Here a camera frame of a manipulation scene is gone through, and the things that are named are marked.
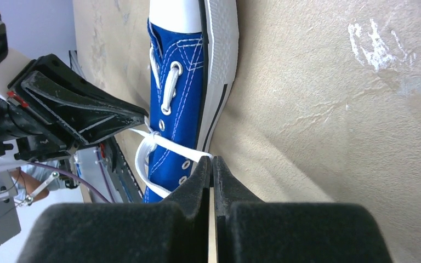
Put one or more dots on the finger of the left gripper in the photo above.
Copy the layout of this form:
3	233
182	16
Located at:
88	118

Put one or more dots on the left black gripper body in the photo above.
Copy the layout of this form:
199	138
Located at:
47	141

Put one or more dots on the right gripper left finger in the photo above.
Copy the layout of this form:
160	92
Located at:
172	230

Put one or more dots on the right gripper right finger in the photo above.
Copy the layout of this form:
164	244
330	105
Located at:
251	230

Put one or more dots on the white shoelace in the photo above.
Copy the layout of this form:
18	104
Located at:
168	150

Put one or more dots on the blue canvas sneaker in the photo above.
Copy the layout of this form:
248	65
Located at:
214	26

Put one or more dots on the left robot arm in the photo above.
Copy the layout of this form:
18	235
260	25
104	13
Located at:
13	126

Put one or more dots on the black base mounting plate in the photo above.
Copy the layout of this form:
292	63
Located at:
120	172

